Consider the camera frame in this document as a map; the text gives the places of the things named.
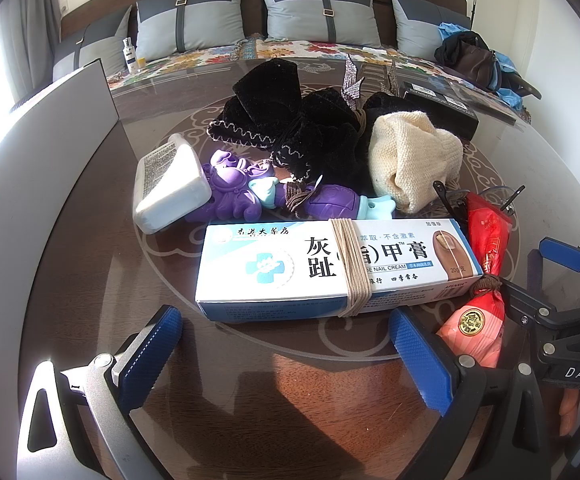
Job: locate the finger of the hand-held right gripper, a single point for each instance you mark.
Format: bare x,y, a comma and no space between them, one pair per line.
530,307
562,255

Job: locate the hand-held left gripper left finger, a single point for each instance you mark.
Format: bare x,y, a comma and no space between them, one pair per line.
149,355

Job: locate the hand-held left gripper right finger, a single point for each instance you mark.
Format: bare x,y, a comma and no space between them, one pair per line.
420,360

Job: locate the pink packet with gold emblem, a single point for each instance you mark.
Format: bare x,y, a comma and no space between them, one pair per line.
482,347

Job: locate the red packet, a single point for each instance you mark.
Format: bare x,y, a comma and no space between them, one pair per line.
487,230

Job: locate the white and blue ointment box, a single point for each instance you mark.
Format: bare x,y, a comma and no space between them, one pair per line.
270,270

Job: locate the round wooden desktop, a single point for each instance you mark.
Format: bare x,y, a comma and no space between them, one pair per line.
290,385

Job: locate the tan rubber band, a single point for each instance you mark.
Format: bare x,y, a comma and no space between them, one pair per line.
352,270

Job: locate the black hair clip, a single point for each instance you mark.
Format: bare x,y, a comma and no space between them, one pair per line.
447,195

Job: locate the white plastic bottle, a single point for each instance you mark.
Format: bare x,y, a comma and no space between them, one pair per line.
169,195

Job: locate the dark bag with blue cloth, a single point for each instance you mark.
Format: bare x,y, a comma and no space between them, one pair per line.
509,95

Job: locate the cream knitted hat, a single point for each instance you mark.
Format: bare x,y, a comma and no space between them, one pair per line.
410,155

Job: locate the purple and teal toy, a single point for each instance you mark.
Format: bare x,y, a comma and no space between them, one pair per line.
229,185

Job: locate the black cardboard box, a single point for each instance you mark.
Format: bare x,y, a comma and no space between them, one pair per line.
440,110

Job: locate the brown handbag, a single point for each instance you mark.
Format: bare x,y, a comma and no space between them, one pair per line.
472,62

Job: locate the black velvet pouch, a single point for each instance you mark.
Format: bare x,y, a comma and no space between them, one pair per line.
390,102
240,125
265,90
320,145

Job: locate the black cloth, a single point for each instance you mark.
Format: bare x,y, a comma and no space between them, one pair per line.
452,47

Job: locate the white board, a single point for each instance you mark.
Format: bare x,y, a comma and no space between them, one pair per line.
44,125

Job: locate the grey two-tone pillow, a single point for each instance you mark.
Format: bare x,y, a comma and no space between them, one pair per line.
189,25
415,25
94,45
310,15

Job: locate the silver glitter bow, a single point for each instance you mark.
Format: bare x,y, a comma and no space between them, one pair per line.
352,80

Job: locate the small white bottle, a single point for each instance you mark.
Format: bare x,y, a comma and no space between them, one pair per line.
129,57

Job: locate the floral blanket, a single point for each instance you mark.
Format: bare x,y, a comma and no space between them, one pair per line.
209,55

